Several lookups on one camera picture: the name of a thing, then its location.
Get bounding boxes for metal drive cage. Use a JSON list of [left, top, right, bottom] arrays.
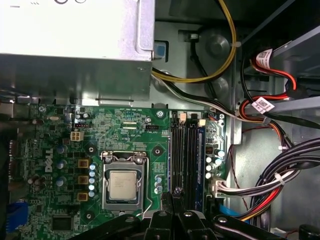
[[239, 24, 320, 113]]

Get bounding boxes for metal socket cover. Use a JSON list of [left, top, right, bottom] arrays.
[[100, 150, 148, 211]]

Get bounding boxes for silver CPU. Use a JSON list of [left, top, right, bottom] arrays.
[[108, 170, 138, 201]]

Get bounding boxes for grey power supply unit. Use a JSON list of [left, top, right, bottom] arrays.
[[0, 0, 156, 101]]

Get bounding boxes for black CPU socket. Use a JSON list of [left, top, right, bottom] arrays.
[[99, 149, 151, 213]]

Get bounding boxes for blue plastic rail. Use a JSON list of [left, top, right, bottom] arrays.
[[217, 201, 252, 221]]

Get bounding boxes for blue video port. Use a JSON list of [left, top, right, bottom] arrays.
[[5, 201, 29, 233]]

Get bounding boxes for black-latched RAM slot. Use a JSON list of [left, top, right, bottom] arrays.
[[172, 111, 179, 191], [186, 111, 200, 208]]

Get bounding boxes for green motherboard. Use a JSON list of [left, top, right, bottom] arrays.
[[7, 103, 228, 240]]

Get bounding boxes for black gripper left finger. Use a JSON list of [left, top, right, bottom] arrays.
[[72, 192, 175, 240]]

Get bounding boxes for black white wires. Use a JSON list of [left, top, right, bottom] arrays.
[[151, 73, 241, 120]]

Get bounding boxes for red orange power wires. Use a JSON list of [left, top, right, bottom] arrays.
[[238, 48, 300, 151]]

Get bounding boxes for wire locking lever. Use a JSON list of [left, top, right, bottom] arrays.
[[109, 150, 152, 219]]

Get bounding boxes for black PC case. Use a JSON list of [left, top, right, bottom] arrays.
[[0, 0, 320, 240]]

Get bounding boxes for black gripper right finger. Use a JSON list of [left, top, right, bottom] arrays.
[[173, 188, 288, 240]]

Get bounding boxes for black cable bundle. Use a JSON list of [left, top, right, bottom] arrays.
[[216, 138, 320, 227]]

